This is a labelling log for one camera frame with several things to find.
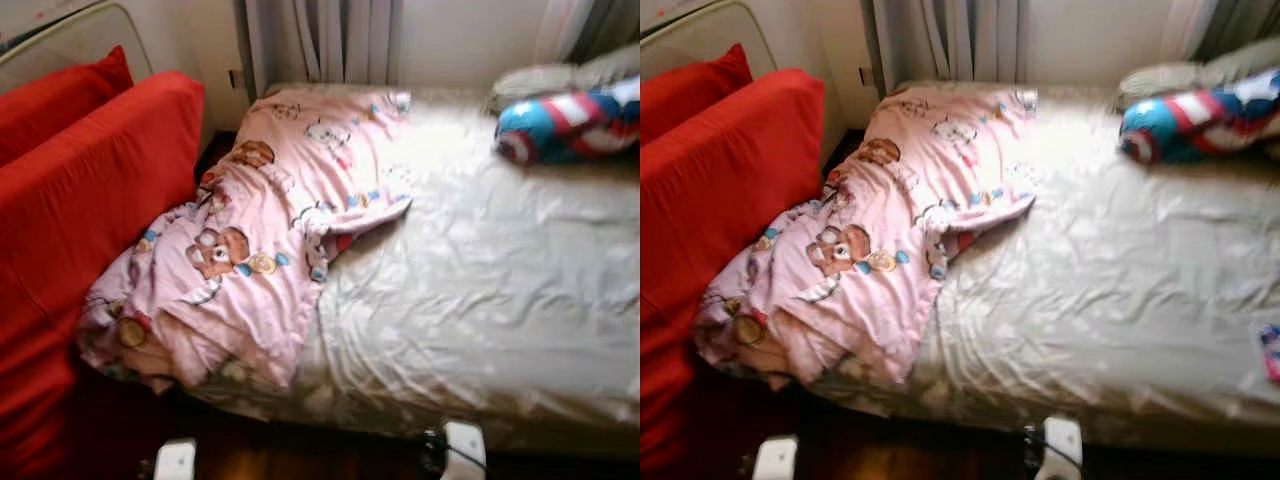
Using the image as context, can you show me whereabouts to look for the beige floral bed quilt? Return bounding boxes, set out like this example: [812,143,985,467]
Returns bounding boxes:
[188,80,640,453]
[808,80,1280,457]

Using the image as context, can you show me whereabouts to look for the pink cartoon print blanket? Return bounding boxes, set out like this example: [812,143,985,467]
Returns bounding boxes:
[75,88,416,393]
[692,88,1039,391]

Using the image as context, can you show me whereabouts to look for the small pink blue patterned item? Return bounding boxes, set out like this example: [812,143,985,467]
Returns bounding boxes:
[1257,322,1280,384]

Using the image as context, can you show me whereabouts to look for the blue red striped bolster pillow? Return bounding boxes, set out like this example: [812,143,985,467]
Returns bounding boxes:
[1118,68,1280,167]
[493,78,640,167]

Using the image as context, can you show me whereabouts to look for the beige floral pillow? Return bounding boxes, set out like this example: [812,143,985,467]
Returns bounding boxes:
[487,45,640,113]
[1114,38,1280,107]

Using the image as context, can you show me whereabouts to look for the grey white pleated curtain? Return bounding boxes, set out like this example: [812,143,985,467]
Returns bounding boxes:
[870,0,1033,87]
[1160,0,1280,63]
[240,0,403,89]
[533,0,640,67]

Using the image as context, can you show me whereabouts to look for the red sofa cushion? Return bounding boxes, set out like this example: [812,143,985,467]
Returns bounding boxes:
[640,42,754,147]
[0,45,135,167]

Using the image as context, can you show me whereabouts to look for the white quilted green-edged mattress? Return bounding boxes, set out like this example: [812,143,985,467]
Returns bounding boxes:
[0,0,157,97]
[640,0,780,83]

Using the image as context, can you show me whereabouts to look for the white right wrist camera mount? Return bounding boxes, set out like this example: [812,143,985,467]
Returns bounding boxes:
[441,420,489,480]
[1040,415,1085,480]

